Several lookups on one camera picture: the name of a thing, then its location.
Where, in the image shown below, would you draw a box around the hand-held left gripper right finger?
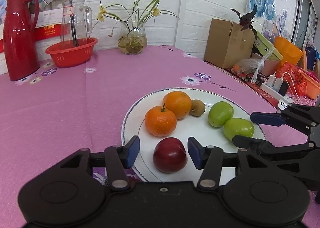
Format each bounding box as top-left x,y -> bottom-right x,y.
187,137 -> 269,192

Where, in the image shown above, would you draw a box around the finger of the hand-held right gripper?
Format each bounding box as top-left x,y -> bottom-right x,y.
250,103 -> 320,135
232,135 -> 316,174

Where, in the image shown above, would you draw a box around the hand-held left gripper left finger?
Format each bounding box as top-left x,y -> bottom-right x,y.
59,136 -> 140,191

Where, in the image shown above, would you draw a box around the green jujube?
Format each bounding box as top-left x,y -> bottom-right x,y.
208,101 -> 234,128
223,118 -> 255,143

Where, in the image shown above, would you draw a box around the white plate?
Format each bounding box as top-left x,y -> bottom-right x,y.
121,88 -> 267,182

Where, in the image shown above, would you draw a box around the red apple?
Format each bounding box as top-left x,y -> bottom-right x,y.
153,137 -> 188,174

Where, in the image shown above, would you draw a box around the orange with green stem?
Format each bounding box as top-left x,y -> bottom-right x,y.
145,103 -> 177,137

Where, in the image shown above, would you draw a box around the brown kiwi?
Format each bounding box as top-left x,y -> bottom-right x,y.
189,99 -> 206,117

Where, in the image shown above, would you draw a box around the white round device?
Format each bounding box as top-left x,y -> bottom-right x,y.
276,101 -> 294,111

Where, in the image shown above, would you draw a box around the white power strip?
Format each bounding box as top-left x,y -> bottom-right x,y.
260,81 -> 293,101

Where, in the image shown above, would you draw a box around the black charger plug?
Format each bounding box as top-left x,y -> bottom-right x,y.
278,81 -> 289,96

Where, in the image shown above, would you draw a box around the red plastic bag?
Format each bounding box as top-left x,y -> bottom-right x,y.
275,62 -> 307,96

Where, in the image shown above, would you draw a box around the pink box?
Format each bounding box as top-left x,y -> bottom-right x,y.
251,53 -> 280,76

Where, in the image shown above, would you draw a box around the clear plastic bag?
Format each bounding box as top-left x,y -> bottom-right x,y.
231,54 -> 272,84

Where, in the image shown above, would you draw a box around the orange plastic basket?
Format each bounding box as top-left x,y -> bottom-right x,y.
299,68 -> 320,99

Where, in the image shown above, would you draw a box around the green flat box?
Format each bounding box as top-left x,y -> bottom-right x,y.
254,30 -> 284,61

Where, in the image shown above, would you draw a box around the pink floral tablecloth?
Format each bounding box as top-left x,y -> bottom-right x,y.
0,45 -> 320,193

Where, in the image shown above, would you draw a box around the cardboard box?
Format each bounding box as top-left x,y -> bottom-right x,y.
204,18 -> 258,69

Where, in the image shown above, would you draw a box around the purple leaf plant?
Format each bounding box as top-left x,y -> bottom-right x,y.
230,5 -> 258,39

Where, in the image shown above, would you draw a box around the glass vase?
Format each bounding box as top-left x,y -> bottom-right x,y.
118,21 -> 148,55

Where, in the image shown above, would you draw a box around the small blue paper fan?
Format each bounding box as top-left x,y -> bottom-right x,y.
265,0 -> 277,21

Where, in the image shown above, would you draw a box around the red plastic basket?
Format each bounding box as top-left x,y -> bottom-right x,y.
45,37 -> 99,68

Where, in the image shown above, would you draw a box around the dark utensil in pitcher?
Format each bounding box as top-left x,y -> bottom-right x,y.
69,0 -> 80,47

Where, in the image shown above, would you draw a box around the glass pitcher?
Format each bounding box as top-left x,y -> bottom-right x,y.
60,0 -> 93,47

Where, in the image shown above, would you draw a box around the green plant yellow flowers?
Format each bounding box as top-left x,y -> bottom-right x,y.
92,0 -> 180,37

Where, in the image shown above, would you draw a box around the red thermos jug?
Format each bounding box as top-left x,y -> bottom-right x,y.
2,0 -> 41,82

